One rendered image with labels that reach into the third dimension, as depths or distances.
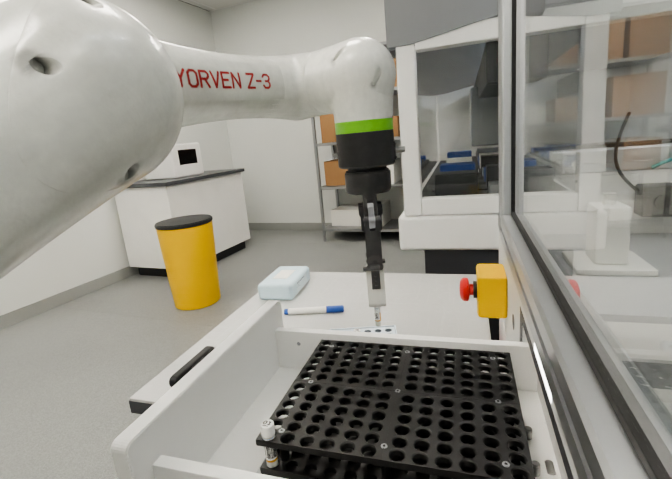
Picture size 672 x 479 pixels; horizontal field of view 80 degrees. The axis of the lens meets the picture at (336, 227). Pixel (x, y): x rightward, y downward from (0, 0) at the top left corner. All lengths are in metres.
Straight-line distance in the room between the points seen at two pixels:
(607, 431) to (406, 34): 1.04
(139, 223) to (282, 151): 2.00
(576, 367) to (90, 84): 0.34
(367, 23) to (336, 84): 4.22
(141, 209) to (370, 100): 3.57
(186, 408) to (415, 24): 1.02
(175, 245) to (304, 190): 2.44
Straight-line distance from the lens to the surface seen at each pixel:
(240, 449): 0.50
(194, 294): 3.15
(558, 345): 0.34
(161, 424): 0.42
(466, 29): 1.17
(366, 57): 0.62
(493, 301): 0.70
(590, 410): 0.28
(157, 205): 3.91
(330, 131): 4.40
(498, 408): 0.42
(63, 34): 0.28
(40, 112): 0.26
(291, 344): 0.59
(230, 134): 5.62
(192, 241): 3.02
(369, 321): 0.88
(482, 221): 1.18
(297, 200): 5.19
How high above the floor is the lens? 1.15
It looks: 13 degrees down
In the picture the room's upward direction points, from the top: 5 degrees counter-clockwise
